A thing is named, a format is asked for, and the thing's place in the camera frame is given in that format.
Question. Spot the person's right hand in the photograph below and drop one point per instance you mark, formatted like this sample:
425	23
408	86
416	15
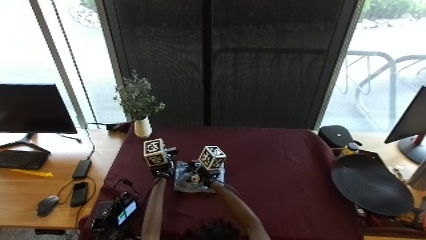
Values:
203	173

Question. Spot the person's left hand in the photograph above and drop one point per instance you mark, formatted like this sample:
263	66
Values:
163	166

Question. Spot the grey patterned cloth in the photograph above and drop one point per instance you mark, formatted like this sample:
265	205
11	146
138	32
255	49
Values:
183	181

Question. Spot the white marker cube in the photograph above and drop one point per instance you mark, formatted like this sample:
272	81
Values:
155	152
212	157

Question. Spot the white vase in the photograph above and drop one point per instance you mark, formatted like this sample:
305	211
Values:
143	127

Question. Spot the dark red tablecloth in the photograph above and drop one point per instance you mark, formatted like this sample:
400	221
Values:
275	180

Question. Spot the small white flowers bunch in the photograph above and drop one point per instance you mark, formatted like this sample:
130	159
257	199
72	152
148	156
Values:
136	96

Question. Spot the black power bank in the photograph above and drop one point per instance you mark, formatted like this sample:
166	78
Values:
82	168

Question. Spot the black device with lit screen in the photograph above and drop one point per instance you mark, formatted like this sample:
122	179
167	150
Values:
116	210

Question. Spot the black smartphone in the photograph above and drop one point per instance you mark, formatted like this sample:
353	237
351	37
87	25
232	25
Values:
79	194

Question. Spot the dark mesh window blind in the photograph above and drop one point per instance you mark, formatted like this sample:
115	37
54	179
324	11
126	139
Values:
231	63

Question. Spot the grey computer mouse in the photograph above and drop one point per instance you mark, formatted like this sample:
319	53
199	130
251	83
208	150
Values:
47	205

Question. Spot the yellow flat tool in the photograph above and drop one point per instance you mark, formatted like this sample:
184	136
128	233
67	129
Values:
32	172

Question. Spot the black keyboard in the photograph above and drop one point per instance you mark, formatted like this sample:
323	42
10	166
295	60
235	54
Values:
22	159

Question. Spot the black computer monitor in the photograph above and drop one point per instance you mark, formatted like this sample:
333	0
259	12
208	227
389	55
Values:
31	110

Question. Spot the yellow bottle black cap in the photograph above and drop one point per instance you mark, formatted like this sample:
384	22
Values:
351	149

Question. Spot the metal bicycle rack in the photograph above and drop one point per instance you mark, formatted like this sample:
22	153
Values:
377	83

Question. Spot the dark monitor with red stand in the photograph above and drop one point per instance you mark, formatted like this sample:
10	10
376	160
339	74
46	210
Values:
411	128

